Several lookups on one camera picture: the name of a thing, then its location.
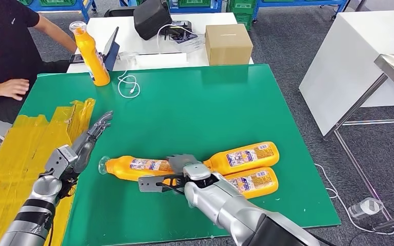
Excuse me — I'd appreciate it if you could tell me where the person's right hand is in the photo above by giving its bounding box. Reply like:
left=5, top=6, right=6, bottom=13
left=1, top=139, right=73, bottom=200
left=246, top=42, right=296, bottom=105
left=0, top=78, right=30, bottom=101

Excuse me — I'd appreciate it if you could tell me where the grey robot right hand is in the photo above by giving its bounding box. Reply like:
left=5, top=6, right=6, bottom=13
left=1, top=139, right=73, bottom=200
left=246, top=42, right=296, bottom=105
left=165, top=153, right=205, bottom=174

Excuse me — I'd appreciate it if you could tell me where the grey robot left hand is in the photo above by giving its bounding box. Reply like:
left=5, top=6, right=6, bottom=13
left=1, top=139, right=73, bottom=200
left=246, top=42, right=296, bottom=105
left=69, top=110, right=114, bottom=174

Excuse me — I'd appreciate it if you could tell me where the orange bottle with clear cap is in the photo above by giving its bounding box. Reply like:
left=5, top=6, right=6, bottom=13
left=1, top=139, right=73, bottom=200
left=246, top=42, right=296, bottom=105
left=98, top=155, right=174, bottom=182
left=202, top=141, right=280, bottom=176
left=69, top=20, right=111, bottom=87
left=225, top=167, right=279, bottom=200

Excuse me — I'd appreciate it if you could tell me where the person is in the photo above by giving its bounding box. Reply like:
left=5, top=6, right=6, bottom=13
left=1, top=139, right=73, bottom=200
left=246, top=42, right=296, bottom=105
left=0, top=0, right=78, bottom=125

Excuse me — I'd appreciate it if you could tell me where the yellow taped cardboard sheet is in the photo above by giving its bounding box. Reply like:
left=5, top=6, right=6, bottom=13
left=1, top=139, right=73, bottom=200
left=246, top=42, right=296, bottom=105
left=0, top=98, right=96, bottom=246

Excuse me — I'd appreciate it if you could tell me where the blue metal rack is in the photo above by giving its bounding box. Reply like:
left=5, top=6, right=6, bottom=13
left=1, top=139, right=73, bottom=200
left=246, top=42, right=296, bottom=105
left=119, top=0, right=224, bottom=13
left=16, top=0, right=97, bottom=23

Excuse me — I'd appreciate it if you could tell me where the green plastic crate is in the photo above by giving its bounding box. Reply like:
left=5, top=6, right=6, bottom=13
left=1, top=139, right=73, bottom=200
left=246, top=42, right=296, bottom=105
left=38, top=0, right=77, bottom=7
left=178, top=0, right=213, bottom=8
left=234, top=13, right=256, bottom=31
left=227, top=0, right=260, bottom=14

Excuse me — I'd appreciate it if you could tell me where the tablet with blue case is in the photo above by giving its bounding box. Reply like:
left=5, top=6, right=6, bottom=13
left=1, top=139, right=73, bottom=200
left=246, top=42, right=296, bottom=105
left=102, top=26, right=121, bottom=72

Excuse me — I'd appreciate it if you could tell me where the clear plastic sleeve with papers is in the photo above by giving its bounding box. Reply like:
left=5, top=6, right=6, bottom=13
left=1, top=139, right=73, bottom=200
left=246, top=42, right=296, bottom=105
left=173, top=32, right=206, bottom=53

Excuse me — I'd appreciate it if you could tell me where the brown cardboard box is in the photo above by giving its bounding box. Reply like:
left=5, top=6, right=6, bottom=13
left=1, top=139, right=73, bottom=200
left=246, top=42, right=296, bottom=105
left=205, top=24, right=254, bottom=66

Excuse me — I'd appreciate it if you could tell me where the white desk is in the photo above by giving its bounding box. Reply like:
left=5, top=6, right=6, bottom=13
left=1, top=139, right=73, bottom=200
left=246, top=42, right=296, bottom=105
left=66, top=12, right=254, bottom=74

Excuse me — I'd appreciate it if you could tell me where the black electronic device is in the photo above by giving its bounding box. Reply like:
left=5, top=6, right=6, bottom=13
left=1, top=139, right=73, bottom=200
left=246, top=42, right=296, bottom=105
left=163, top=20, right=193, bottom=42

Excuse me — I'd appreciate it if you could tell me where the black chair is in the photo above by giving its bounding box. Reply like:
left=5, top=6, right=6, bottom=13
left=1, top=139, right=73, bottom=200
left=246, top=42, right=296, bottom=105
left=103, top=6, right=135, bottom=17

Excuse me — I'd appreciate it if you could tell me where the black bag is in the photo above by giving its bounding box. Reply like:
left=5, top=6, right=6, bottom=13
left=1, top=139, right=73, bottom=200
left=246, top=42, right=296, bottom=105
left=133, top=0, right=173, bottom=41

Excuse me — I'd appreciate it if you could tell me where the white power adapter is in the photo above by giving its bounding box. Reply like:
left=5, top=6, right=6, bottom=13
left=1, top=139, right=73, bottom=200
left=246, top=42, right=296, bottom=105
left=348, top=197, right=385, bottom=220

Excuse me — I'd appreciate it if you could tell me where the white table with panel sides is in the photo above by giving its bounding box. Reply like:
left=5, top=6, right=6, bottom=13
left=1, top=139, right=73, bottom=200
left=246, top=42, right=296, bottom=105
left=299, top=9, right=394, bottom=137

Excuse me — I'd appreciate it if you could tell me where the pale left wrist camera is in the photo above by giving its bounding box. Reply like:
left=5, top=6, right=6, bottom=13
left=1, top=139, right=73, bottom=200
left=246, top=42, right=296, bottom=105
left=44, top=145, right=80, bottom=180

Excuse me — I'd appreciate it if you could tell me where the white USB cable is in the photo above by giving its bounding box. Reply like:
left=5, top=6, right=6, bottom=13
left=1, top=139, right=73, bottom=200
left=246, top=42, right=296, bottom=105
left=117, top=70, right=141, bottom=99

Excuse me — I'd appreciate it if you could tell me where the white power cord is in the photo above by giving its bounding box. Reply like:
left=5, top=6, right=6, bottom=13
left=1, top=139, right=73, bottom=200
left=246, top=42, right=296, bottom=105
left=156, top=23, right=198, bottom=53

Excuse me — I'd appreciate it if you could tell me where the long white extension cord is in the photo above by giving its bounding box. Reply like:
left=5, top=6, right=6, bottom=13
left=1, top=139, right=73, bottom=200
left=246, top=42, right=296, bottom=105
left=314, top=163, right=394, bottom=236

